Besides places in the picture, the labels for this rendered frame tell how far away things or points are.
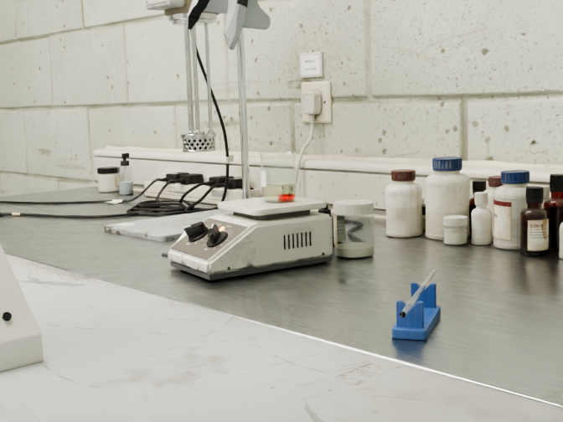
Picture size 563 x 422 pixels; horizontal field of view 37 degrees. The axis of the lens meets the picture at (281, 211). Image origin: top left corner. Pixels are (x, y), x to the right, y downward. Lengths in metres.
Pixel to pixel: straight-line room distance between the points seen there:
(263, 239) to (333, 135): 0.65
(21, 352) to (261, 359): 0.22
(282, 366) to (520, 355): 0.21
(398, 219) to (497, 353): 0.63
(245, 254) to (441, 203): 0.38
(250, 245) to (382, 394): 0.48
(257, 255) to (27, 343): 0.41
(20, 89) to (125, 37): 0.69
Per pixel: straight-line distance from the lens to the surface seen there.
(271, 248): 1.14
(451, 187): 1.36
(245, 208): 1.15
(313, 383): 0.71
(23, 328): 0.82
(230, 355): 0.80
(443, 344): 0.82
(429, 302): 0.91
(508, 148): 1.48
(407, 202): 1.39
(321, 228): 1.18
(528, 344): 0.83
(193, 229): 1.18
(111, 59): 2.44
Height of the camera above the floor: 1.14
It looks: 8 degrees down
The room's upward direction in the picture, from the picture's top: 2 degrees counter-clockwise
